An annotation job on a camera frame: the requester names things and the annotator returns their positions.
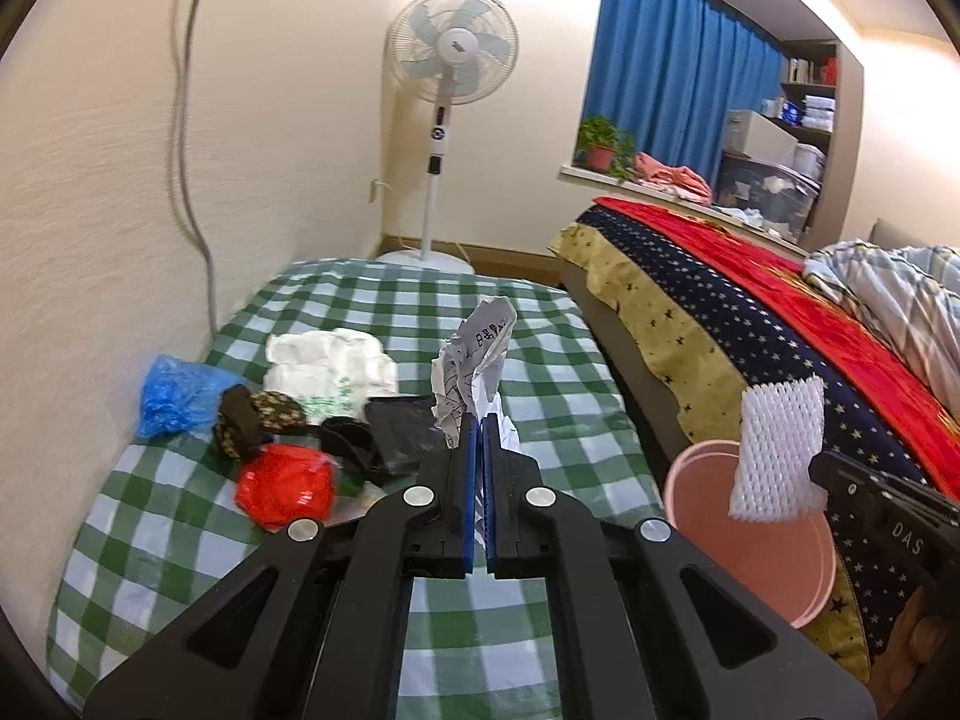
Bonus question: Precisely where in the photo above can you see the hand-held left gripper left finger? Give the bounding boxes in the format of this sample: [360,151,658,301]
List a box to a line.
[84,414,481,720]

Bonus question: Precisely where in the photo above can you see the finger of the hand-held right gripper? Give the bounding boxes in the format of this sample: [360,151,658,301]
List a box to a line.
[808,452,960,522]

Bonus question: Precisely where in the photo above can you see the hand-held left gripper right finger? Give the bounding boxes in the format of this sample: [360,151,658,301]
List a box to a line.
[486,418,877,720]

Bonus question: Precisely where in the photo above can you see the white foam fruit net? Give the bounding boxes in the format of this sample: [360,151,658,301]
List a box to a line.
[729,373,826,522]

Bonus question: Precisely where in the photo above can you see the black plastic packet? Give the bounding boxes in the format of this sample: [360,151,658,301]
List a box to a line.
[365,395,441,467]

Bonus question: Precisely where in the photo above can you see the printed paper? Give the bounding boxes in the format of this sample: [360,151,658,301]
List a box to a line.
[431,298,526,458]

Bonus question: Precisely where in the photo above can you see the pink plastic bucket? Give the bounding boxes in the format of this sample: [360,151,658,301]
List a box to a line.
[664,439,837,629]

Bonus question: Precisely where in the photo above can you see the person's right hand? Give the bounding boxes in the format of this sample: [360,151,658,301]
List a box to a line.
[885,585,947,700]

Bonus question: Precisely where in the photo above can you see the clear plastic wrapper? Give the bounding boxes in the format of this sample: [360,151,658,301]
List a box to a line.
[330,463,395,527]

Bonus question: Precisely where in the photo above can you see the black crumpled bag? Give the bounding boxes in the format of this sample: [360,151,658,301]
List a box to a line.
[321,416,385,475]

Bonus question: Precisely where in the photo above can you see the green checked cloth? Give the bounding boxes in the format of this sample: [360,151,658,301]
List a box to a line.
[46,259,668,720]

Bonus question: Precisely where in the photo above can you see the red blanket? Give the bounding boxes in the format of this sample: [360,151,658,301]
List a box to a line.
[592,196,960,500]

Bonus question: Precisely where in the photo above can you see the plaid quilt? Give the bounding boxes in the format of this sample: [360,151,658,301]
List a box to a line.
[804,240,960,421]

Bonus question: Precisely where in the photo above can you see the red plastic bag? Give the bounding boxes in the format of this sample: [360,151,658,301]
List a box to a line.
[235,442,338,533]

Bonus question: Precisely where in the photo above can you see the navy starry blanket yellow border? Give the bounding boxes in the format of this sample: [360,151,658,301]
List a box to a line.
[547,206,960,683]

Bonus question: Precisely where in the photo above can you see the white plastic bag green print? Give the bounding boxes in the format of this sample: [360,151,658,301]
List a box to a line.
[265,328,398,425]

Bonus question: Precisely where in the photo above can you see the dark patterned packet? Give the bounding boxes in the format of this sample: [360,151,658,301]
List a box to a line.
[251,390,308,434]

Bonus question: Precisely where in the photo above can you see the dark patterned cloth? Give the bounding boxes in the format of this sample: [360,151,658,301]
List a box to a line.
[214,384,275,462]

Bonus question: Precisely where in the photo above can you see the blue plastic bag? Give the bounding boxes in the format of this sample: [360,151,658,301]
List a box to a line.
[137,354,245,442]

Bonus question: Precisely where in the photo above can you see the clear storage box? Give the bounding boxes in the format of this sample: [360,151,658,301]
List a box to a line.
[712,151,822,237]

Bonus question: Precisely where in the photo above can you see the pink clothes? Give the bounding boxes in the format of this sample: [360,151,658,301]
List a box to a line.
[634,152,713,203]

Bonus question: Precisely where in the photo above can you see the white box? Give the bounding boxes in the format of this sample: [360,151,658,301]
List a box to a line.
[724,110,800,170]

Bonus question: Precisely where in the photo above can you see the potted green plant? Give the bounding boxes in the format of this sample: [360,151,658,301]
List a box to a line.
[574,116,638,181]

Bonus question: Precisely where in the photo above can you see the white standing fan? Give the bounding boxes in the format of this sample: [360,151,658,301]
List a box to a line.
[375,0,520,275]

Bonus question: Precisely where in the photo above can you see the blue curtain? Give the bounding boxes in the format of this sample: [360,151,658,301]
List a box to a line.
[583,0,788,182]

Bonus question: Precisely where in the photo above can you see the grey bed frame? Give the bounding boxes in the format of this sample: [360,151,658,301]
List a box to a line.
[561,262,691,460]

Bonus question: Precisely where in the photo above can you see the wall shelf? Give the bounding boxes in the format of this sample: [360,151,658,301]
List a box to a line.
[778,40,841,160]

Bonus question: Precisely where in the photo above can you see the grey wall cable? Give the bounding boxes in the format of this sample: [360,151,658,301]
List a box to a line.
[169,0,222,331]

